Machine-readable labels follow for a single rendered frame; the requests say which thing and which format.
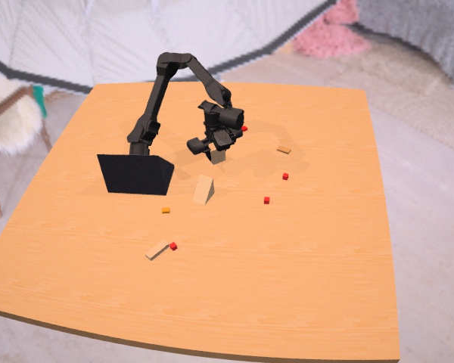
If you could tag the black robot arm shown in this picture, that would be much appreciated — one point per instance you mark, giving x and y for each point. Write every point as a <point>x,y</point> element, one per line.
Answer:
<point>147,127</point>

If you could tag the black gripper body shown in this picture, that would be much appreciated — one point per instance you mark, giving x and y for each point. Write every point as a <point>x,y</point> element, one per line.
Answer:
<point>197,146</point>

